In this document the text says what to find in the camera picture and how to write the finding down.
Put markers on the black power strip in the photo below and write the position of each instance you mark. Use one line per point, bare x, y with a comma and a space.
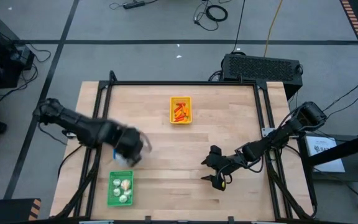
134, 4

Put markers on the green plastic basket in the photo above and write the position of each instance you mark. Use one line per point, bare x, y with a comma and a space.
112, 199

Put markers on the yellow plastic basket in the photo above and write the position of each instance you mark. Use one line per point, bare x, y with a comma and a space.
172, 112

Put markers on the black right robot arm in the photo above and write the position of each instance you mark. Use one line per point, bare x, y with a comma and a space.
278, 137

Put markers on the black perforated computer case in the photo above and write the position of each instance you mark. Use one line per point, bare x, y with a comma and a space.
259, 70

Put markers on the tan garlic bulb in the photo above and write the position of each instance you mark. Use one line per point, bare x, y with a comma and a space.
125, 184

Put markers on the blue plastic basket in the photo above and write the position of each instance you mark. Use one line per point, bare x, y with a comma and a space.
114, 154

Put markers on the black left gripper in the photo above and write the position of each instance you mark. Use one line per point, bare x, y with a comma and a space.
130, 141

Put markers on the white printed paper sheet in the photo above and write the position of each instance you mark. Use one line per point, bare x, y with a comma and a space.
325, 155

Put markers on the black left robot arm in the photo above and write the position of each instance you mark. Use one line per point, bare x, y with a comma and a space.
79, 124

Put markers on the black aluminium table frame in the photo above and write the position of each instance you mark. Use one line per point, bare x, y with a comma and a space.
182, 83

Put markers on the small cream garlic bulb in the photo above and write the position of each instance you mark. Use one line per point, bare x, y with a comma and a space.
128, 193

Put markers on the long orange pepper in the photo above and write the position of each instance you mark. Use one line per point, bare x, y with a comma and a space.
178, 113
186, 117
184, 110

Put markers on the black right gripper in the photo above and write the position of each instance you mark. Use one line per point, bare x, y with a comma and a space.
221, 165

